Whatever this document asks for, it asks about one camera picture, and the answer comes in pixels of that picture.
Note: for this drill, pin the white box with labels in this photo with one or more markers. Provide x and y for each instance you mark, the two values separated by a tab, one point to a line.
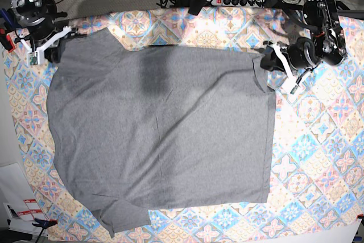
20	204

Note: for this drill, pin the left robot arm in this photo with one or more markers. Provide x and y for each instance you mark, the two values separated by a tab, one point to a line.
326	44

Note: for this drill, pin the grey T-shirt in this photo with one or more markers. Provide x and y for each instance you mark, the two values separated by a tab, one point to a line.
161	128

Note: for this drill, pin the black centre post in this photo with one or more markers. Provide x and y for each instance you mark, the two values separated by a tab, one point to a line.
196	7

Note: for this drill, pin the white power strip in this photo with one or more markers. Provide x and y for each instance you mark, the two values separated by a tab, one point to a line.
237	3

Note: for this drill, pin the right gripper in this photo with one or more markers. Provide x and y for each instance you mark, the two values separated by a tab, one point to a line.
42	28

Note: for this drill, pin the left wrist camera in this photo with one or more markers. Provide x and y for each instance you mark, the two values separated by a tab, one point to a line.
294	89

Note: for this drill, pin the red table clamp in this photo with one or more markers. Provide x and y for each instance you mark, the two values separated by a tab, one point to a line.
6	40

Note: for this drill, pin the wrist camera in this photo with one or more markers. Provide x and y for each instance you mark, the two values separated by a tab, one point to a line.
36	58
294	89

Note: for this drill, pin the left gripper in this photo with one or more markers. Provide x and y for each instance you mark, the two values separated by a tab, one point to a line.
302	55

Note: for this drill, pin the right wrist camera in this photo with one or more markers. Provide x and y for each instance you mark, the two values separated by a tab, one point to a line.
36	58

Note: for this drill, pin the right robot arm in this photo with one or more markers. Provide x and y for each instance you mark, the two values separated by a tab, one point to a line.
37	8

